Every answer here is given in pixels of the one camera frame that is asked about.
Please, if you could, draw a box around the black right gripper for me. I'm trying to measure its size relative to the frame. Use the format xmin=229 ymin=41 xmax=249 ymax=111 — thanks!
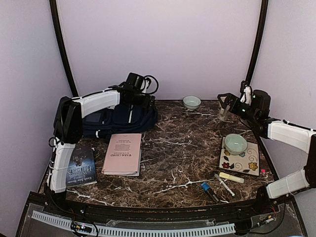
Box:
xmin=218 ymin=93 xmax=258 ymax=123

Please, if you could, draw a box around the cream ceramic mug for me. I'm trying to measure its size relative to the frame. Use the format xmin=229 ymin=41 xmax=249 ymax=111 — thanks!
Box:
xmin=218 ymin=105 xmax=230 ymax=121

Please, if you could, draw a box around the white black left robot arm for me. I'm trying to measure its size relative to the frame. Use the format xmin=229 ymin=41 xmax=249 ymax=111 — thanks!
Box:
xmin=44 ymin=73 xmax=158 ymax=215

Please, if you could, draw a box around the black frame post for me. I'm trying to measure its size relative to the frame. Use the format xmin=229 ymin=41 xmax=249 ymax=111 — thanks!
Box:
xmin=245 ymin=0 xmax=269 ymax=86
xmin=49 ymin=0 xmax=79 ymax=97

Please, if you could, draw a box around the celadon bowl at back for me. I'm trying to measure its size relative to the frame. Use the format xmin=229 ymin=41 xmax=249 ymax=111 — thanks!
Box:
xmin=183 ymin=95 xmax=201 ymax=111

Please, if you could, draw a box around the grey slotted cable duct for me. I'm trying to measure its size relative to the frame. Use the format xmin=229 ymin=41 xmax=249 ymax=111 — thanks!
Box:
xmin=31 ymin=210 xmax=236 ymax=237

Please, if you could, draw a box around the dark blue novel book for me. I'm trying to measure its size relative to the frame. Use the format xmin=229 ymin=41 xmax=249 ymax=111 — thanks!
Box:
xmin=66 ymin=144 xmax=97 ymax=188

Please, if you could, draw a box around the yellow highlighter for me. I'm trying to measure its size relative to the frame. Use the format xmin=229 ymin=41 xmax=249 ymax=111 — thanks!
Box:
xmin=219 ymin=172 xmax=244 ymax=184

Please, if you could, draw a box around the black left frame post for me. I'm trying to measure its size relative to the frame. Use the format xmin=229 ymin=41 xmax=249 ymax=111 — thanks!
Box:
xmin=49 ymin=0 xmax=79 ymax=97

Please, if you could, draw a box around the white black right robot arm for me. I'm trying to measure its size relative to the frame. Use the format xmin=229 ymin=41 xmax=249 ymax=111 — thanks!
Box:
xmin=217 ymin=90 xmax=316 ymax=214

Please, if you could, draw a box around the black marker blue cap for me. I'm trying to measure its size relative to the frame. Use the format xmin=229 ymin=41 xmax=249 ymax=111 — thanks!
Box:
xmin=201 ymin=182 xmax=220 ymax=203

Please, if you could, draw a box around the navy blue student backpack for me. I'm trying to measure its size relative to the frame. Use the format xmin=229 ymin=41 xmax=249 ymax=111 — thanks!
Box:
xmin=82 ymin=105 xmax=158 ymax=143

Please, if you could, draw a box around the celadon bowl on plate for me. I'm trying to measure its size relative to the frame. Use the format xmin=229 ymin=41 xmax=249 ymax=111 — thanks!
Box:
xmin=224 ymin=134 xmax=248 ymax=155

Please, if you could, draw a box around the square floral plate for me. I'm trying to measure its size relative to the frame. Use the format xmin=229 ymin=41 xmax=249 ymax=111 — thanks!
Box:
xmin=218 ymin=136 xmax=260 ymax=176

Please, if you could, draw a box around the white marker pen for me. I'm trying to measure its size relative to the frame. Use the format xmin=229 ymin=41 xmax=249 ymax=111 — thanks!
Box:
xmin=214 ymin=174 xmax=236 ymax=197

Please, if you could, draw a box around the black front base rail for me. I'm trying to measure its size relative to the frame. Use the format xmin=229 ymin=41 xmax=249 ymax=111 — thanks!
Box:
xmin=27 ymin=191 xmax=297 ymax=225

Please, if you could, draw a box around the black right frame post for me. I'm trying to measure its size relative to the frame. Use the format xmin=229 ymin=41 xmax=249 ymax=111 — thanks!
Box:
xmin=245 ymin=0 xmax=269 ymax=86

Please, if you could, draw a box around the pink paperback book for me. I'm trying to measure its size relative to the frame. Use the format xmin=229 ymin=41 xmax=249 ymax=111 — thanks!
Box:
xmin=102 ymin=133 xmax=142 ymax=176

